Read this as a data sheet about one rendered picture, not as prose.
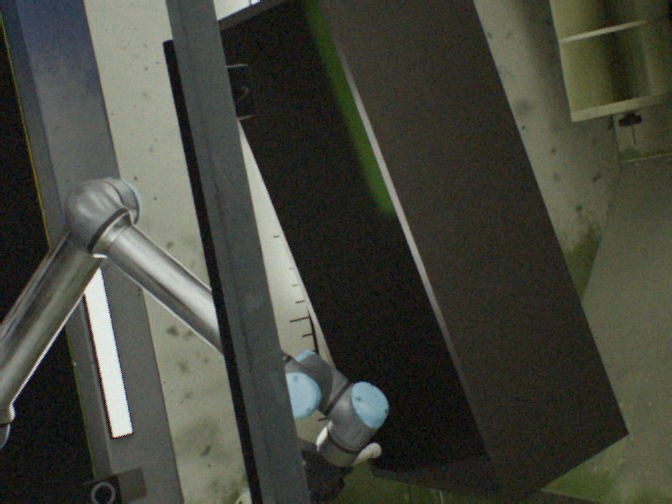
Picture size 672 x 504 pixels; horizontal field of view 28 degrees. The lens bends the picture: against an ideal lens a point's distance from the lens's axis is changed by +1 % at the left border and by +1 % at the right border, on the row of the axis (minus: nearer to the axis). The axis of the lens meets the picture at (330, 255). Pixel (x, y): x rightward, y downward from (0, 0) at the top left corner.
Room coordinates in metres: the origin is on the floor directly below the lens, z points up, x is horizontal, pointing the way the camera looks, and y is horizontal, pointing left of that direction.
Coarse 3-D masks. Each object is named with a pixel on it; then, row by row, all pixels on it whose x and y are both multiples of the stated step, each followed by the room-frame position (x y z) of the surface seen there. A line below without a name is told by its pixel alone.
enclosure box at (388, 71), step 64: (320, 0) 2.79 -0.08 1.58; (384, 0) 2.84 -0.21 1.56; (448, 0) 2.92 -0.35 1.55; (256, 64) 3.36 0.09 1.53; (320, 64) 3.45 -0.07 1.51; (384, 64) 2.83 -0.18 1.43; (448, 64) 2.91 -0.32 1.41; (256, 128) 3.35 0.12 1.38; (320, 128) 3.43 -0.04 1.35; (384, 128) 2.82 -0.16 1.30; (448, 128) 2.89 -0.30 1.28; (512, 128) 2.97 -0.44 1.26; (320, 192) 3.41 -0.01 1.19; (384, 192) 3.50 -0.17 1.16; (448, 192) 2.88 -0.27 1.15; (512, 192) 2.96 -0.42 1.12; (320, 256) 3.40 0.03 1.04; (384, 256) 3.49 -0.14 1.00; (448, 256) 2.86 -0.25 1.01; (512, 256) 2.94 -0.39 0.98; (320, 320) 3.38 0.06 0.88; (384, 320) 3.47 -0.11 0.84; (448, 320) 2.85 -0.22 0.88; (512, 320) 2.93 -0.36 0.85; (576, 320) 3.01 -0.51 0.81; (384, 384) 3.45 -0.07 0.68; (448, 384) 3.54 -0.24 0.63; (512, 384) 2.91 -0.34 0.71; (576, 384) 2.99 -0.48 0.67; (384, 448) 3.44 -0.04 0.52; (448, 448) 3.41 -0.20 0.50; (512, 448) 2.90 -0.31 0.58; (576, 448) 2.98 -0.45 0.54
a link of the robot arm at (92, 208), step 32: (96, 192) 2.72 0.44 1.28; (96, 224) 2.67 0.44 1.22; (128, 224) 2.70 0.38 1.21; (96, 256) 2.72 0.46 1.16; (128, 256) 2.68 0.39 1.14; (160, 256) 2.68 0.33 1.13; (160, 288) 2.67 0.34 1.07; (192, 288) 2.66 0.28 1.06; (192, 320) 2.66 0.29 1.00; (288, 384) 2.60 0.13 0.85; (320, 384) 2.65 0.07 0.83
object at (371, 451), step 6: (372, 444) 3.20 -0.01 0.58; (366, 450) 3.17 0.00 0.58; (372, 450) 3.18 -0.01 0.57; (378, 450) 3.19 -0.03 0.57; (360, 456) 3.15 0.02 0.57; (366, 456) 3.16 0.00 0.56; (372, 456) 3.19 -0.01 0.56; (354, 462) 3.13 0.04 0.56; (240, 492) 2.87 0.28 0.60; (246, 492) 2.88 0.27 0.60; (240, 498) 2.84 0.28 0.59; (246, 498) 2.84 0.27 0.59
